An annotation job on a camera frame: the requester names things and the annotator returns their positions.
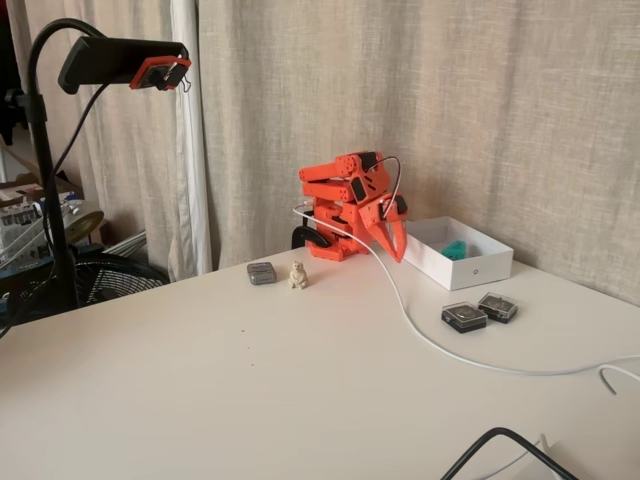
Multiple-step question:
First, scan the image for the camera on gooseneck stand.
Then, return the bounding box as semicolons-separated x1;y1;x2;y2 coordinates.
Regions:
7;0;221;284

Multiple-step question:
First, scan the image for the black webcam cable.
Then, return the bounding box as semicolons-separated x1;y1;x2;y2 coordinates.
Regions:
0;82;110;341

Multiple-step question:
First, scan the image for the cream bear figurine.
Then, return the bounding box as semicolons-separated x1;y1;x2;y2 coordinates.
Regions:
287;259;311;292

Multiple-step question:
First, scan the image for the black table clamp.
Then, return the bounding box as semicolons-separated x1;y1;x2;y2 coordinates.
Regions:
291;224;335;252

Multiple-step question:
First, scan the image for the long white cable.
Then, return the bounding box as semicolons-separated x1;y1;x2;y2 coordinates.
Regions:
292;199;640;378

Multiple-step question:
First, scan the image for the beige linen curtain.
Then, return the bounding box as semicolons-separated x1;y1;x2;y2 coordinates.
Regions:
197;0;640;307

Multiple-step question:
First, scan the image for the thick black cable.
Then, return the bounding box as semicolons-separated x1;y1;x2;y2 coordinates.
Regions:
439;427;580;480

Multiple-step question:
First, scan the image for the black camera holder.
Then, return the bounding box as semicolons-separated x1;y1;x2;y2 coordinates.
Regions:
58;36;192;96

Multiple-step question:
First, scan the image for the clear plastic storage box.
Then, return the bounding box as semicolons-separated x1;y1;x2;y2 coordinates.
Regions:
0;199;66;272

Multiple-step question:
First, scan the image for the grey metal tin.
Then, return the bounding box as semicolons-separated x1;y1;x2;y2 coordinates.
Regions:
246;261;278;288

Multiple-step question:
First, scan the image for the short white cable end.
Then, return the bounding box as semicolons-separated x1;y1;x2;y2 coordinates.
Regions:
598;366;640;397

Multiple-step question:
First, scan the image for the black floor fan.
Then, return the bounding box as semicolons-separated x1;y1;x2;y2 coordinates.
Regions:
0;252;171;329

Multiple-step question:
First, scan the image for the cardboard box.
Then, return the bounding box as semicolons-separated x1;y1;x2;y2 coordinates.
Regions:
0;144;84;206

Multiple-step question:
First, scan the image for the green cube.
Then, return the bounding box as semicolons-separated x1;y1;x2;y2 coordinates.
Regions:
441;240;469;262

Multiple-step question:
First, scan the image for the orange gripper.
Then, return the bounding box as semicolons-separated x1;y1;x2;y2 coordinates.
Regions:
356;193;409;265

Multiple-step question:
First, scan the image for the white cardboard bin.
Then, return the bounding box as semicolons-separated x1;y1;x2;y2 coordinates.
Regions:
399;215;515;293

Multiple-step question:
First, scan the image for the beige lamp shade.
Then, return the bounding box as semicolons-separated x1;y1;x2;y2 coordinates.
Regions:
64;209;106;246

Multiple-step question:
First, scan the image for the black clear-lid case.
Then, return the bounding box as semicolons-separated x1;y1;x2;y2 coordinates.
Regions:
440;300;489;336
477;292;519;325

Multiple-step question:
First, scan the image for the orange framed webcam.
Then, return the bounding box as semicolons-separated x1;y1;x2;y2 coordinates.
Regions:
128;56;194;94

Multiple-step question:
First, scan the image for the thin robot servo wire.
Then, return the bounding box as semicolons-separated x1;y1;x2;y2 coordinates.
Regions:
369;156;404;221

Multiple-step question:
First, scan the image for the black gooseneck stand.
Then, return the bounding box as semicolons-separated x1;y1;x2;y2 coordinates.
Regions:
27;17;109;309

